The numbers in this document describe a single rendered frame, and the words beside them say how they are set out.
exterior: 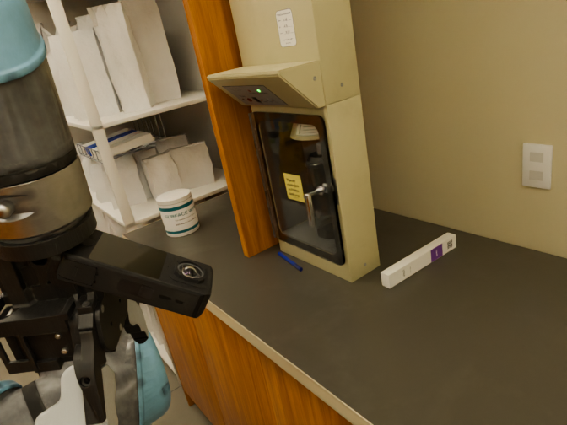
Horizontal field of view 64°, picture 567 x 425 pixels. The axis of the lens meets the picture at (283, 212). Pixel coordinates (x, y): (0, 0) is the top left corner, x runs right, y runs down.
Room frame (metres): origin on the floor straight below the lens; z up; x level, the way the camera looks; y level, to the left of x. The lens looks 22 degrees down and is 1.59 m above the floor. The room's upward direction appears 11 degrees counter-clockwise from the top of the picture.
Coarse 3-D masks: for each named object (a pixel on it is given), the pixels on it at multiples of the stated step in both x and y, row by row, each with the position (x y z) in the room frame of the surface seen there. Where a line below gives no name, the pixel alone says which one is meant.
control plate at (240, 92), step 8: (224, 88) 1.22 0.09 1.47; (232, 88) 1.19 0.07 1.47; (240, 88) 1.15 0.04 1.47; (248, 88) 1.12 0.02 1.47; (256, 88) 1.09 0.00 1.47; (264, 88) 1.07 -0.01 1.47; (240, 96) 1.21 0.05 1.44; (248, 96) 1.18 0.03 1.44; (256, 96) 1.15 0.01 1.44; (264, 96) 1.12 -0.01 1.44; (272, 96) 1.09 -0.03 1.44; (248, 104) 1.24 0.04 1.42; (256, 104) 1.20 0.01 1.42; (264, 104) 1.17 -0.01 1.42; (272, 104) 1.14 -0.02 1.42; (280, 104) 1.11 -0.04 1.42
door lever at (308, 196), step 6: (318, 186) 1.07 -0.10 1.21; (306, 192) 1.05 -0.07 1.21; (312, 192) 1.05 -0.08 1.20; (318, 192) 1.05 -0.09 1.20; (306, 198) 1.03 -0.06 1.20; (306, 204) 1.04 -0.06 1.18; (312, 204) 1.04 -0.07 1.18; (306, 210) 1.04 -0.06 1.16; (312, 210) 1.04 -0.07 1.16; (312, 216) 1.03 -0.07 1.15; (312, 222) 1.03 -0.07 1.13
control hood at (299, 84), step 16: (272, 64) 1.17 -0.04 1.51; (288, 64) 1.07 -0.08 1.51; (304, 64) 1.01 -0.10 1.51; (208, 80) 1.23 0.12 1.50; (224, 80) 1.17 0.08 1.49; (240, 80) 1.11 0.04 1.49; (256, 80) 1.05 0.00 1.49; (272, 80) 1.01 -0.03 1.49; (288, 80) 0.98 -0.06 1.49; (304, 80) 1.00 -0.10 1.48; (320, 80) 1.02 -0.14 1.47; (288, 96) 1.04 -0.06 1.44; (304, 96) 1.00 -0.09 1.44; (320, 96) 1.02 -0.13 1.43
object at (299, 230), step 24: (264, 120) 1.23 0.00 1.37; (288, 120) 1.14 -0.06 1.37; (312, 120) 1.05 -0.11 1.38; (264, 144) 1.25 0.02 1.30; (288, 144) 1.15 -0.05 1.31; (312, 144) 1.07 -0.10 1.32; (288, 168) 1.17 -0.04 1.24; (312, 168) 1.08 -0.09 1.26; (288, 216) 1.21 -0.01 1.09; (336, 216) 1.03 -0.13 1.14; (288, 240) 1.23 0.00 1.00; (312, 240) 1.12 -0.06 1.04; (336, 240) 1.04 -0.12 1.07; (336, 264) 1.05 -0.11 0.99
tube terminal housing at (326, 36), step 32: (256, 0) 1.19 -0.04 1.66; (288, 0) 1.09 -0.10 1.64; (320, 0) 1.04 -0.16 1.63; (256, 32) 1.21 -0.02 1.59; (320, 32) 1.03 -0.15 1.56; (352, 32) 1.09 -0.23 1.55; (256, 64) 1.24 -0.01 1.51; (320, 64) 1.03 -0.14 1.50; (352, 64) 1.08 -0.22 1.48; (352, 96) 1.07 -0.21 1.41; (352, 128) 1.07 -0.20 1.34; (352, 160) 1.06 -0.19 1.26; (352, 192) 1.05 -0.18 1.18; (352, 224) 1.04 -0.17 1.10; (352, 256) 1.03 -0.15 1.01
